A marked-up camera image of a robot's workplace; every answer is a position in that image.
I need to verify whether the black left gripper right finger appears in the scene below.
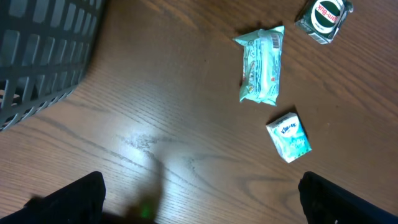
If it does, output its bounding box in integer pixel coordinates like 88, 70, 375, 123
298, 171, 397, 224

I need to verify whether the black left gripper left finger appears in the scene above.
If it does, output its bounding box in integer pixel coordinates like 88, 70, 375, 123
1, 171, 106, 224

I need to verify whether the green tissue pack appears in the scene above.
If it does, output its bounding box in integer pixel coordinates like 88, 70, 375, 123
266, 112, 312, 163

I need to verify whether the pale green wet wipes pack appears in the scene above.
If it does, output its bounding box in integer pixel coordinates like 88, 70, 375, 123
234, 26, 285, 106

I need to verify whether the green Zam-Buk tin box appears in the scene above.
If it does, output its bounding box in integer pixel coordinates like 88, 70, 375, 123
295, 0, 354, 45

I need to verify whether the dark grey mesh basket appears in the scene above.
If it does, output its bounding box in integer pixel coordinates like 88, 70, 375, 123
1, 0, 107, 131

